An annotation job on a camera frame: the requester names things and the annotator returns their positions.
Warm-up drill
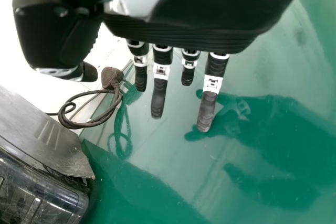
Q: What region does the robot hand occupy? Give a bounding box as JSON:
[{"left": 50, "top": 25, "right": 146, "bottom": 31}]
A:
[{"left": 12, "top": 0, "right": 306, "bottom": 133}]

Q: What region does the black power cable with plug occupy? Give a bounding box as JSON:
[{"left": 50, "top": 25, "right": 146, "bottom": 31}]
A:
[{"left": 58, "top": 66, "right": 124, "bottom": 130}]

